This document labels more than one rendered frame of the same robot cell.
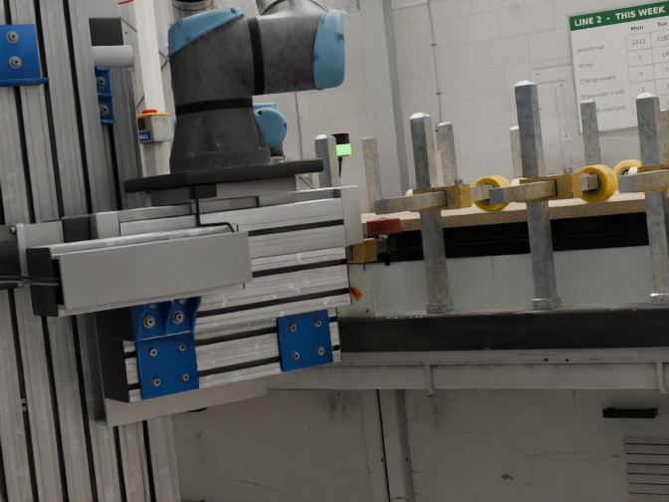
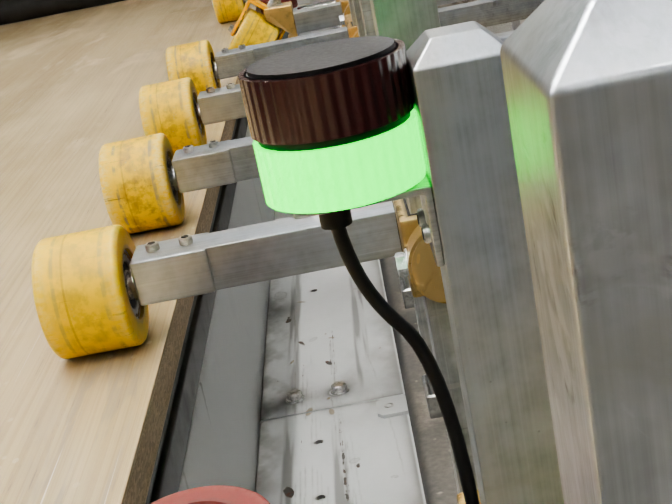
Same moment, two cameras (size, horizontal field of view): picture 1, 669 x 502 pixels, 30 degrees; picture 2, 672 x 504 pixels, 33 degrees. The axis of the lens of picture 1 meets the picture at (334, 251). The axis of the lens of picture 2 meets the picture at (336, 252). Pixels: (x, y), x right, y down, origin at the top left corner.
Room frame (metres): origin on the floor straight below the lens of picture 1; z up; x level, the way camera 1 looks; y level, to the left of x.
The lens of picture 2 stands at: (3.08, 0.30, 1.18)
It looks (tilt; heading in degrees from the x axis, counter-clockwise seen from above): 20 degrees down; 239
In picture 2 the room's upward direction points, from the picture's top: 12 degrees counter-clockwise
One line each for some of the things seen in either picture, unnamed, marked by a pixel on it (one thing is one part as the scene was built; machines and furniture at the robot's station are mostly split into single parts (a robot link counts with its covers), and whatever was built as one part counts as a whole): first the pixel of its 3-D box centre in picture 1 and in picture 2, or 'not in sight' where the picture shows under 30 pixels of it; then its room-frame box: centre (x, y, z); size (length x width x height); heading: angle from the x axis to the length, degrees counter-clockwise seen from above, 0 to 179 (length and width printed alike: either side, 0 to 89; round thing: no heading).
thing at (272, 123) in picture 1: (258, 128); not in sight; (2.47, 0.12, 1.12); 0.11 x 0.11 x 0.08; 8
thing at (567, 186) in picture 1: (546, 188); not in sight; (2.54, -0.44, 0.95); 0.14 x 0.06 x 0.05; 56
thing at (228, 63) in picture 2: not in sight; (381, 31); (2.24, -0.86, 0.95); 0.50 x 0.04 x 0.04; 146
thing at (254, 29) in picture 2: not in sight; (253, 40); (2.25, -1.17, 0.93); 0.09 x 0.08 x 0.09; 146
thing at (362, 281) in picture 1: (325, 296); not in sight; (2.83, 0.03, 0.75); 0.26 x 0.01 x 0.10; 56
